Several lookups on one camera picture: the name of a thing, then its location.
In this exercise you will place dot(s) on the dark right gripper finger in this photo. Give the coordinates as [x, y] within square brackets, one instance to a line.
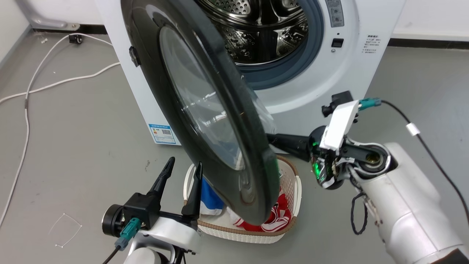
[293, 145]

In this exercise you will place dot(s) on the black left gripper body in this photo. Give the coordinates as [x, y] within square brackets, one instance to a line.
[141, 211]

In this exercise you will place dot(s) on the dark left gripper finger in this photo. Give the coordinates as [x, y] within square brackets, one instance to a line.
[193, 198]
[161, 179]

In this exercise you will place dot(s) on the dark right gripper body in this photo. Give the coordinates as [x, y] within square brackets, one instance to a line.
[324, 165]

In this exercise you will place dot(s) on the dark round washing machine door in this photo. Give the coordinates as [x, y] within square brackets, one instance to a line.
[205, 110]

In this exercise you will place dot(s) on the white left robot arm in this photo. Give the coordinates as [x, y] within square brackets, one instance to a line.
[146, 256]

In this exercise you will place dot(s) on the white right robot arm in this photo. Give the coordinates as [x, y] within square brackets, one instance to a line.
[403, 205]

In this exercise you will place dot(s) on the white front-load washing machine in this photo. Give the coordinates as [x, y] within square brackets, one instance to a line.
[322, 69]

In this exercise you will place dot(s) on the grey-blue rubber door gasket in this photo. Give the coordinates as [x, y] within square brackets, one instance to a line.
[311, 44]

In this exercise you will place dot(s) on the black door latch hook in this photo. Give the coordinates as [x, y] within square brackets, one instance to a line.
[134, 56]

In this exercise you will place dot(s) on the blue and white garment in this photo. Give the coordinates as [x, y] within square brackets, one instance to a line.
[210, 200]

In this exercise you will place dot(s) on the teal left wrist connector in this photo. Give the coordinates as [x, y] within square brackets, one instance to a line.
[128, 231]

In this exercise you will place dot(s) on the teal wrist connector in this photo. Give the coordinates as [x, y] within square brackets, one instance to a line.
[128, 231]
[369, 103]

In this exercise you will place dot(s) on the white woven laundry basket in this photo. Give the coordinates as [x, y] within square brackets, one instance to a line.
[289, 183]

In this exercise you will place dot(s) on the blue energy label sticker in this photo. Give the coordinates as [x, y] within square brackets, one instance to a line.
[162, 133]

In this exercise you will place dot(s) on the red and white garment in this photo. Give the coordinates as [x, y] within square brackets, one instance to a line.
[280, 214]

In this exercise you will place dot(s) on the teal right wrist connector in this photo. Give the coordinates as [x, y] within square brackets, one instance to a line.
[369, 103]

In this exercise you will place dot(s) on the steel perforated washer drum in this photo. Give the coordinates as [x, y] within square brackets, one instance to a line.
[263, 33]

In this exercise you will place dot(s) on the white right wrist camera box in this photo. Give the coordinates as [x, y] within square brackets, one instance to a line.
[340, 124]

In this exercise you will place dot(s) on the black wall plug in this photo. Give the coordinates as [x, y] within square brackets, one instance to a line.
[75, 39]

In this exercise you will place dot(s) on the grey curved floor rail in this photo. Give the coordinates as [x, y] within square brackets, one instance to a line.
[47, 22]

